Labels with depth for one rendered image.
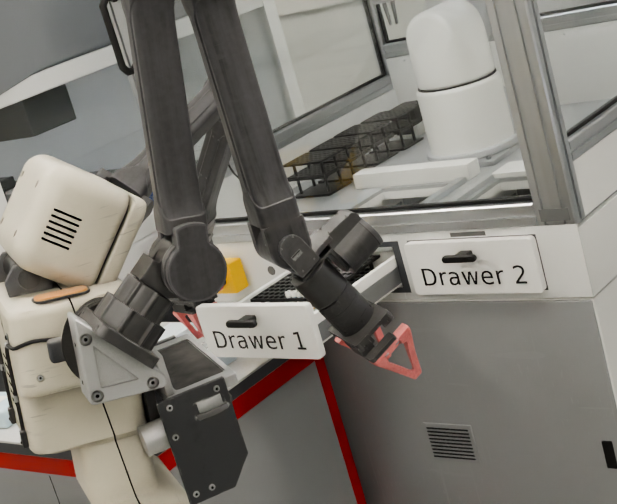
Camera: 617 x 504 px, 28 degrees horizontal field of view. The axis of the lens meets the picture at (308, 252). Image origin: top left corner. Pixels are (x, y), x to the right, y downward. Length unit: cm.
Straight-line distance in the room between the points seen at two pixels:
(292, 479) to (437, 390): 36
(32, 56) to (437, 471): 137
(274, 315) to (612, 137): 73
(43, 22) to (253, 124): 163
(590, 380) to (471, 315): 27
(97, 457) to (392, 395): 106
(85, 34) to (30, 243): 161
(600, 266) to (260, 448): 78
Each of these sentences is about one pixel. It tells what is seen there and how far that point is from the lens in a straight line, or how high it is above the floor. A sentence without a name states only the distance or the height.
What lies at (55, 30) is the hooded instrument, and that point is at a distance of 318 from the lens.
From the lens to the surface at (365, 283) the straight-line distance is 248.
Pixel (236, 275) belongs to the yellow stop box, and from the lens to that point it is 281.
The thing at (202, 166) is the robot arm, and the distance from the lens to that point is 238.
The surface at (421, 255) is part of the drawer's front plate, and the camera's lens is 249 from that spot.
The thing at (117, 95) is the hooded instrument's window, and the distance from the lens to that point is 331.
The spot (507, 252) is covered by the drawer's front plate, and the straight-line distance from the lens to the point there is 238.
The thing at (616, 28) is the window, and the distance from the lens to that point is 256.
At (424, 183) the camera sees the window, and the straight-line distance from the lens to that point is 246.
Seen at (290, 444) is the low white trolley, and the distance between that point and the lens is 268.
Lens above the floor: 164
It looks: 16 degrees down
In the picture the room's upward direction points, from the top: 16 degrees counter-clockwise
